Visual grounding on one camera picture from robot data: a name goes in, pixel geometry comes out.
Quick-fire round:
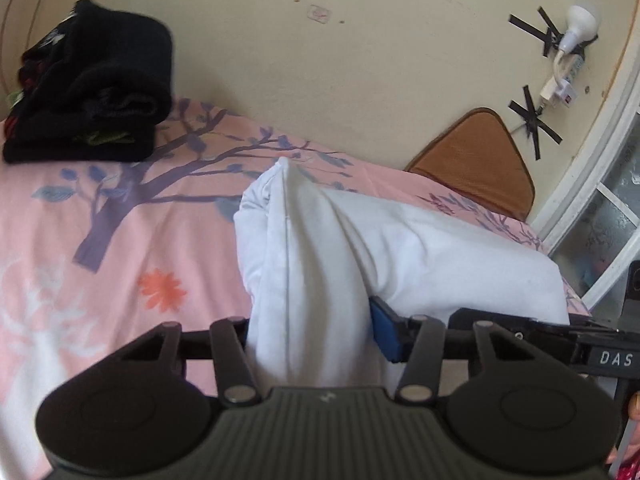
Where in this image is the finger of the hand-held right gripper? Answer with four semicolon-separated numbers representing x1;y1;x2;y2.
447;308;582;357

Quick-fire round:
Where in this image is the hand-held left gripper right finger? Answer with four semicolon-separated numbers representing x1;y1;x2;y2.
369;296;548;404

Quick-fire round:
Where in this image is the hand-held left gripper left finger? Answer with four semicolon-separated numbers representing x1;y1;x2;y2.
121;316;262;407

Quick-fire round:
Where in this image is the white t-shirt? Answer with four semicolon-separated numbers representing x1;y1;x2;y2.
234;156;571;391

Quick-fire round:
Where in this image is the pink floral bed sheet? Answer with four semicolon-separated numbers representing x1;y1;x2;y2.
0;100;592;480

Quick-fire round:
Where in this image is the brown cushion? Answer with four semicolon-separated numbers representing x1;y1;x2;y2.
404;107;536;222

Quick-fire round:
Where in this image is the white plug adapter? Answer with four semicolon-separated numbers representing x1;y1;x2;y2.
539;77;577;109

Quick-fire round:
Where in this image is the black knit sweater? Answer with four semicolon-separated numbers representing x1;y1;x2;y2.
20;0;174;123

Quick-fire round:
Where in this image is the white lamp bulb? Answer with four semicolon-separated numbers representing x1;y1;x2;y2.
556;5;601;55

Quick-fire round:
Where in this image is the white window frame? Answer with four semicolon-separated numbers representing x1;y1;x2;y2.
529;25;640;312

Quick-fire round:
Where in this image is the white lamp cable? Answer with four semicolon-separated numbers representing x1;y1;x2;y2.
540;51;571;97

